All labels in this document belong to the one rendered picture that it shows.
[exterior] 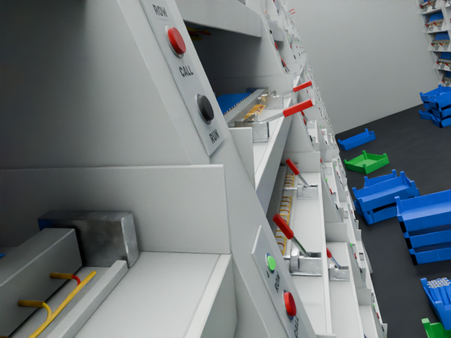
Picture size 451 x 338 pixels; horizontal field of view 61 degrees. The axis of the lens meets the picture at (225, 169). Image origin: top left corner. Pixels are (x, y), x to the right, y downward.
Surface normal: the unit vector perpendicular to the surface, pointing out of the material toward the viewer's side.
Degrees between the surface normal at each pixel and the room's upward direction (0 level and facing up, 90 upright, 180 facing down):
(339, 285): 19
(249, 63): 90
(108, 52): 90
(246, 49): 90
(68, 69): 90
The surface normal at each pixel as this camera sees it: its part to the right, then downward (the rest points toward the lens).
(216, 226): -0.21, 0.30
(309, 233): -0.08, -0.95
